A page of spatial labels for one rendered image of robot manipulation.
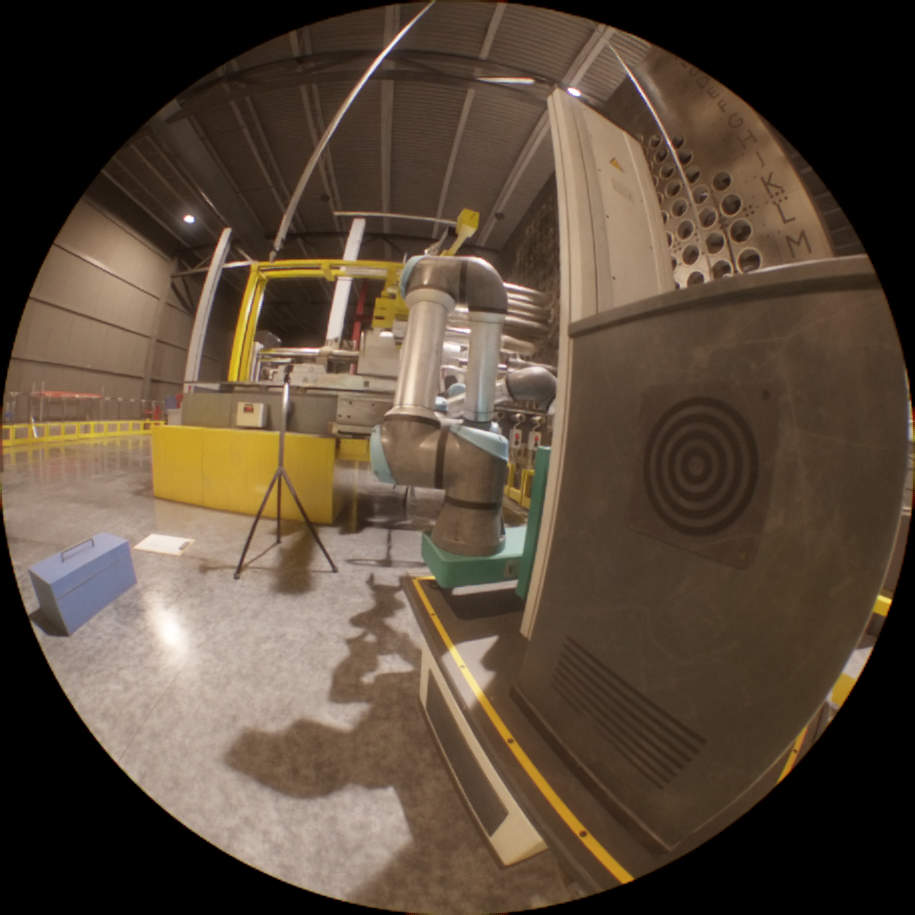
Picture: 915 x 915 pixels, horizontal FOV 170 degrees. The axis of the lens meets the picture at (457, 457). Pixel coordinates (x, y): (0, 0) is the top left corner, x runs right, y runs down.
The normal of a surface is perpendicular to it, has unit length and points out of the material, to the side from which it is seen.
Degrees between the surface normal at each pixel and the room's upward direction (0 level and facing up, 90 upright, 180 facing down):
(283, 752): 0
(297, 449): 90
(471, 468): 90
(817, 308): 90
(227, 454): 90
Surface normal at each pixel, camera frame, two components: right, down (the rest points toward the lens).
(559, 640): -0.93, -0.06
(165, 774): 0.10, -0.99
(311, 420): 0.18, 0.10
